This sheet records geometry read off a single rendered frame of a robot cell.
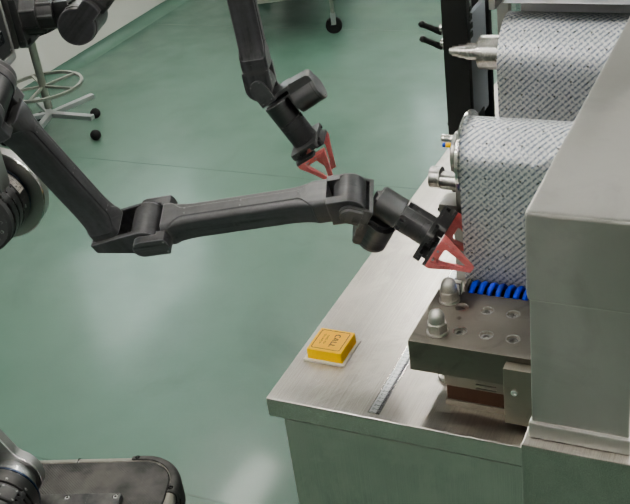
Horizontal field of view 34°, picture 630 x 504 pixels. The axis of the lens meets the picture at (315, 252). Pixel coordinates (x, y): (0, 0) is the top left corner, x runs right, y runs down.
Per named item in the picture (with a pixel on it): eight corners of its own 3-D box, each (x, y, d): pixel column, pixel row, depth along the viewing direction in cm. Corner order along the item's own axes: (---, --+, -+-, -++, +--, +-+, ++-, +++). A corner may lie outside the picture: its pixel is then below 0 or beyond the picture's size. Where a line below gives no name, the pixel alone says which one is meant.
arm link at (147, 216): (102, 271, 192) (112, 230, 198) (165, 254, 187) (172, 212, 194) (-59, 106, 161) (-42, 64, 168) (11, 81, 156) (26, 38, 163)
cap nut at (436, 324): (430, 324, 173) (428, 301, 170) (451, 327, 171) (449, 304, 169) (423, 336, 170) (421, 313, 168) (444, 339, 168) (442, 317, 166)
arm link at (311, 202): (126, 242, 184) (136, 196, 191) (139, 262, 189) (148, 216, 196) (361, 207, 174) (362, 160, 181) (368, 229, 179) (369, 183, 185)
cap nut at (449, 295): (442, 292, 180) (441, 271, 178) (462, 295, 179) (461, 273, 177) (436, 304, 178) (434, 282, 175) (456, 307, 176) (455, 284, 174)
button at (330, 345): (322, 337, 196) (321, 326, 195) (356, 342, 193) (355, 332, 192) (307, 358, 191) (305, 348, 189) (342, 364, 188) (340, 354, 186)
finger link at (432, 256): (460, 289, 178) (413, 261, 179) (472, 268, 184) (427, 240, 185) (477, 263, 174) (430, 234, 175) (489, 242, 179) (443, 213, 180)
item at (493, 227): (466, 283, 184) (461, 191, 175) (600, 300, 174) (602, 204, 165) (465, 284, 183) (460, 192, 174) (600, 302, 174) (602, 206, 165)
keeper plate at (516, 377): (508, 414, 169) (506, 360, 163) (569, 426, 165) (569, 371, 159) (503, 424, 167) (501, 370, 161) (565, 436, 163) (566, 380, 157)
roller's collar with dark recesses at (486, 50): (485, 61, 198) (484, 29, 194) (516, 62, 195) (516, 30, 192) (476, 74, 193) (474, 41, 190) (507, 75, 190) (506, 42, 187)
